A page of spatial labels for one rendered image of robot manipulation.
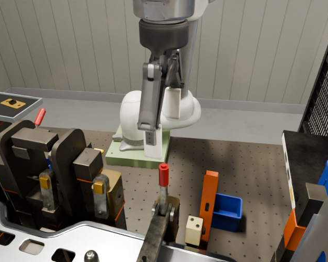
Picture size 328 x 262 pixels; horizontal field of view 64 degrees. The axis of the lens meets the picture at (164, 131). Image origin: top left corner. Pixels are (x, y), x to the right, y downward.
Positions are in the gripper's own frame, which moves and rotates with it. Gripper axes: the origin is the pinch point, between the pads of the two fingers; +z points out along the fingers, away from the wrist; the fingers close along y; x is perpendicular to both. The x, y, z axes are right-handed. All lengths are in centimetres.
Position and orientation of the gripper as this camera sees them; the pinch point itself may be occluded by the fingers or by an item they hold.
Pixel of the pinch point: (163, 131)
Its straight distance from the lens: 50.2
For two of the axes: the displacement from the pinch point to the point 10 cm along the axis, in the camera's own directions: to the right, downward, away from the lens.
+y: -2.7, 5.4, -7.9
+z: 0.0, 8.3, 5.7
